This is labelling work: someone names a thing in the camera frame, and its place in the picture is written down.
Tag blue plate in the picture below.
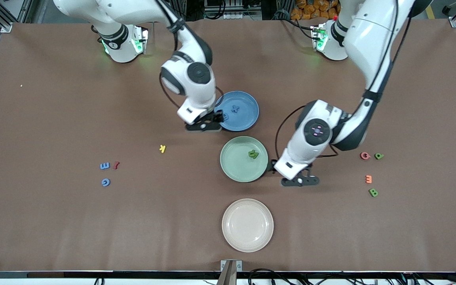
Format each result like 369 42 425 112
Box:
214 91 260 132

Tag green plate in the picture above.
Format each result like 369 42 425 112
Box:
220 136 269 183

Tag pink beige plate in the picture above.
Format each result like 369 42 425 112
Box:
222 198 274 253

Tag base connector box green light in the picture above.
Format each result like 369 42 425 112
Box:
310 23 328 52
132 25 149 55

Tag white power strip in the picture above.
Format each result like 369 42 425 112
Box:
223 11 263 21

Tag bag of orange fruits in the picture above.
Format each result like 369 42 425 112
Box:
290 0 340 21

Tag brown table cover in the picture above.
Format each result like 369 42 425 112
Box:
0 19 456 274

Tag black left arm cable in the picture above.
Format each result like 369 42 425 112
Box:
274 0 412 160

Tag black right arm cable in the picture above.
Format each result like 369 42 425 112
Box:
155 0 224 113

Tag black looped cable under table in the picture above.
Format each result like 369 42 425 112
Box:
248 268 292 285

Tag metal camera pole bracket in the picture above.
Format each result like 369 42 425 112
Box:
220 259 243 285

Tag black cable at arm base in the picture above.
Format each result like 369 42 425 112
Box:
281 10 316 40

